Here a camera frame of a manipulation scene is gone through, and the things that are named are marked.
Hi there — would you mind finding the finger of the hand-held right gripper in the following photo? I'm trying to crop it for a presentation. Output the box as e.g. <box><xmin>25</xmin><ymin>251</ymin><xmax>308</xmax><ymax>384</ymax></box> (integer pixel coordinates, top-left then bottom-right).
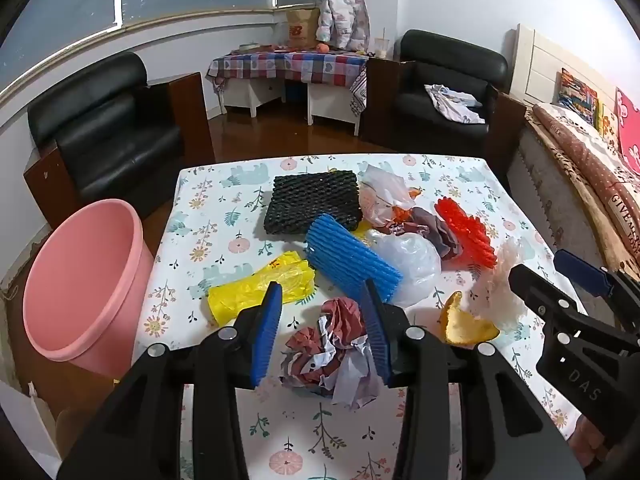
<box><xmin>553</xmin><ymin>249</ymin><xmax>640</xmax><ymax>333</ymax></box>
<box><xmin>507</xmin><ymin>262</ymin><xmax>640</xmax><ymax>456</ymax></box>

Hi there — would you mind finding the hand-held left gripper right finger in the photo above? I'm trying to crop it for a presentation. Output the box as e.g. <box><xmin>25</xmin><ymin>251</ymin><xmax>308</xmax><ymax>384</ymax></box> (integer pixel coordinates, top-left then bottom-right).
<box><xmin>359</xmin><ymin>279</ymin><xmax>586</xmax><ymax>480</ymax></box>

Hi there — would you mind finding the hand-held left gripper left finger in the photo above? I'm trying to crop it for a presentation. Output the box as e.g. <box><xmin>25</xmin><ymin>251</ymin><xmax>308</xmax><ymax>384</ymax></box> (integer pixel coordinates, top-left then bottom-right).
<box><xmin>57</xmin><ymin>280</ymin><xmax>285</xmax><ymax>480</ymax></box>

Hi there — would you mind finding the yellow plastic bag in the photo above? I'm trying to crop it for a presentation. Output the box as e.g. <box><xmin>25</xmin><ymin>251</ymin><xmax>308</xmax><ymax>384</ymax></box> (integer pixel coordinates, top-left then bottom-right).
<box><xmin>207</xmin><ymin>251</ymin><xmax>317</xmax><ymax>325</ymax></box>

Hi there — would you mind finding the red and white paper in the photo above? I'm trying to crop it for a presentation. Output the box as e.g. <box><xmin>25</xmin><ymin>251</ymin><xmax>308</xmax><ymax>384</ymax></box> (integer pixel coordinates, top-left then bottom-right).
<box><xmin>280</xmin><ymin>297</ymin><xmax>388</xmax><ymax>411</ymax></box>

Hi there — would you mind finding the white translucent plastic bag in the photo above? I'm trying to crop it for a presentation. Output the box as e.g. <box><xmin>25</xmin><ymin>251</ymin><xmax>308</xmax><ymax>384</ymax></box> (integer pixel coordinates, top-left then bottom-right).
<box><xmin>365</xmin><ymin>228</ymin><xmax>443</xmax><ymax>308</ymax></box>

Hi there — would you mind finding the white foam net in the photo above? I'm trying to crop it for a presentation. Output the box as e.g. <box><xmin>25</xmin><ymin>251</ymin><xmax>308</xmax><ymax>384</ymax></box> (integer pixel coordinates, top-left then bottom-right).
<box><xmin>472</xmin><ymin>237</ymin><xmax>531</xmax><ymax>331</ymax></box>

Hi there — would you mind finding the orange peel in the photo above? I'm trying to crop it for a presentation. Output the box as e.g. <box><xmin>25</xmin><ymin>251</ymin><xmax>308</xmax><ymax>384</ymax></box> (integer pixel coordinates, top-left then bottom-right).
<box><xmin>439</xmin><ymin>291</ymin><xmax>501</xmax><ymax>346</ymax></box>

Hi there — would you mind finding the blue foam net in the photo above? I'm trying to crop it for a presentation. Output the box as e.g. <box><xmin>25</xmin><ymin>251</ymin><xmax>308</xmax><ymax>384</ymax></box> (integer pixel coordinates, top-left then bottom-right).
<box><xmin>304</xmin><ymin>213</ymin><xmax>403</xmax><ymax>303</ymax></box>

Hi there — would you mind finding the yellow foam net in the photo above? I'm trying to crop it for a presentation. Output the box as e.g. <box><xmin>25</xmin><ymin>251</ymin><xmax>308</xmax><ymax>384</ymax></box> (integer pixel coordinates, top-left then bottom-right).
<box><xmin>350</xmin><ymin>220</ymin><xmax>376</xmax><ymax>246</ymax></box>

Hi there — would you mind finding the red foam net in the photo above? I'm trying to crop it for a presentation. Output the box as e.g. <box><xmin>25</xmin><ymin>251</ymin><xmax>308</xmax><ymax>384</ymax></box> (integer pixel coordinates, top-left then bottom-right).
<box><xmin>434</xmin><ymin>197</ymin><xmax>498</xmax><ymax>269</ymax></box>

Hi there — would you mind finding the maroon paper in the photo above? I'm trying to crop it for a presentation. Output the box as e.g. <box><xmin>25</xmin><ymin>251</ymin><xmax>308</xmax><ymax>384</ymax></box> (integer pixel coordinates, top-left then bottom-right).
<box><xmin>390</xmin><ymin>206</ymin><xmax>463</xmax><ymax>261</ymax></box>

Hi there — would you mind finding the black foam net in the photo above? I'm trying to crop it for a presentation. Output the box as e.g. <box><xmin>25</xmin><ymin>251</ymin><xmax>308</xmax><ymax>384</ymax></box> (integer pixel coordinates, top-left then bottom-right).
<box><xmin>263</xmin><ymin>170</ymin><xmax>364</xmax><ymax>236</ymax></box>

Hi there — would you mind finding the clear plastic bag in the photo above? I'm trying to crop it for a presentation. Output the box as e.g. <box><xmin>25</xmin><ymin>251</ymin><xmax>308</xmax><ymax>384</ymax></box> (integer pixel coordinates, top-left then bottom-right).
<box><xmin>359</xmin><ymin>162</ymin><xmax>425</xmax><ymax>226</ymax></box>

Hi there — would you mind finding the pink plastic bucket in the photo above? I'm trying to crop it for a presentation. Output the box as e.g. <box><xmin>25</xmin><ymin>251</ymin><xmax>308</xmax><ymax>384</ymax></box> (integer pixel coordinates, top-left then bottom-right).
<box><xmin>22</xmin><ymin>198</ymin><xmax>156</xmax><ymax>378</ymax></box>

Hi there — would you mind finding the bed with patterned blanket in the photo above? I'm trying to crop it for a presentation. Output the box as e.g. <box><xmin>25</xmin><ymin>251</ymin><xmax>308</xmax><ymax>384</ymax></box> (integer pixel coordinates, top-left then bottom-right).
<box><xmin>525</xmin><ymin>104</ymin><xmax>640</xmax><ymax>281</ymax></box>

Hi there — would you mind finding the pink pillow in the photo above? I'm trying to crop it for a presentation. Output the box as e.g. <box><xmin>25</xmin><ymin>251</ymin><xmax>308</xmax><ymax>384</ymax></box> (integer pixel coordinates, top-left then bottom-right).
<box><xmin>615</xmin><ymin>87</ymin><xmax>640</xmax><ymax>173</ymax></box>

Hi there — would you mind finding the yellow pillow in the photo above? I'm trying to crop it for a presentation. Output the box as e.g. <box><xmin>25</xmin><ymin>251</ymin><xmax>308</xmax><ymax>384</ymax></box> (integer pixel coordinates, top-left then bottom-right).
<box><xmin>597</xmin><ymin>102</ymin><xmax>621</xmax><ymax>136</ymax></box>

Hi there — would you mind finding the colourful striped pillow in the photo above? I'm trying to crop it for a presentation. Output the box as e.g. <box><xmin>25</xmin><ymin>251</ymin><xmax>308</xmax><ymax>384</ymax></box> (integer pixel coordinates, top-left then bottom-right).
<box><xmin>556</xmin><ymin>68</ymin><xmax>600</xmax><ymax>126</ymax></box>

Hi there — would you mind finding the white printed cloth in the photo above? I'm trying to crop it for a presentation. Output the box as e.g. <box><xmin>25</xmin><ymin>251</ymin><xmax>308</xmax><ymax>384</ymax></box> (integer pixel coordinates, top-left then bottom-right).
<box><xmin>425</xmin><ymin>83</ymin><xmax>487</xmax><ymax>125</ymax></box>

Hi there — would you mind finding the white bed headboard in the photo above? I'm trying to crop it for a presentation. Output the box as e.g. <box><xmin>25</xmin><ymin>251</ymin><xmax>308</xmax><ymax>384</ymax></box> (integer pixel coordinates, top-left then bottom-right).
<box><xmin>510</xmin><ymin>23</ymin><xmax>640</xmax><ymax>111</ymax></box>

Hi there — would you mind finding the white low table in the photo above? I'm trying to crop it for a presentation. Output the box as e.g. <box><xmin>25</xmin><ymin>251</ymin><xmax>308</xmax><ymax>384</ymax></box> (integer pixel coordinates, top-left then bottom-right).
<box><xmin>220</xmin><ymin>77</ymin><xmax>363</xmax><ymax>137</ymax></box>

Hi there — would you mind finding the black leather armchair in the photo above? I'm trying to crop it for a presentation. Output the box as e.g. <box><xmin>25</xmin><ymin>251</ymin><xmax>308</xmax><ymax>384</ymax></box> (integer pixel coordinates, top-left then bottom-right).
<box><xmin>360</xmin><ymin>29</ymin><xmax>528</xmax><ymax>153</ymax></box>
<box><xmin>22</xmin><ymin>51</ymin><xmax>216</xmax><ymax>226</ymax></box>

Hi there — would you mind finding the checkered cloth side table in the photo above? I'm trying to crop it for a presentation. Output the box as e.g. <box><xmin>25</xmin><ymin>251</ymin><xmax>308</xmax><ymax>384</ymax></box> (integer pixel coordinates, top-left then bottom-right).
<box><xmin>206</xmin><ymin>49</ymin><xmax>371</xmax><ymax>117</ymax></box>

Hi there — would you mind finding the brown paper bag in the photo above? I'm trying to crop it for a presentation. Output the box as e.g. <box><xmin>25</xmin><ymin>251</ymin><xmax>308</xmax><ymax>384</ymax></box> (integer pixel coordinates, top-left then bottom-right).
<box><xmin>286</xmin><ymin>6</ymin><xmax>323</xmax><ymax>51</ymax></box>

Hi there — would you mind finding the white printed puffer jacket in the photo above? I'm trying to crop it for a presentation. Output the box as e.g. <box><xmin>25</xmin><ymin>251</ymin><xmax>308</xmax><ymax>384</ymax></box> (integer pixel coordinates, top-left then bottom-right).
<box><xmin>316</xmin><ymin>0</ymin><xmax>371</xmax><ymax>52</ymax></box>

